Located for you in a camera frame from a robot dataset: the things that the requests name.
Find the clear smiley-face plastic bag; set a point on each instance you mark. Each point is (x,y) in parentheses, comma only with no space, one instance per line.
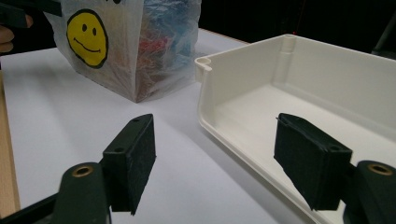
(118,46)

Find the white plastic bin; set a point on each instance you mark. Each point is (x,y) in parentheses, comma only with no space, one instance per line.
(249,102)

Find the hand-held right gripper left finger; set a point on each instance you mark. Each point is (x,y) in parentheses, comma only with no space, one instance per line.
(130,161)

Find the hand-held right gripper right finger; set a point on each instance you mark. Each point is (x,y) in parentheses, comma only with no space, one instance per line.
(311,165)

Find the black metal stand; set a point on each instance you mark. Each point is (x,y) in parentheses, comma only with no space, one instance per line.
(387,40)

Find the white table cover sheet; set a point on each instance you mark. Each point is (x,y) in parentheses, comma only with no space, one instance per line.
(62,124)

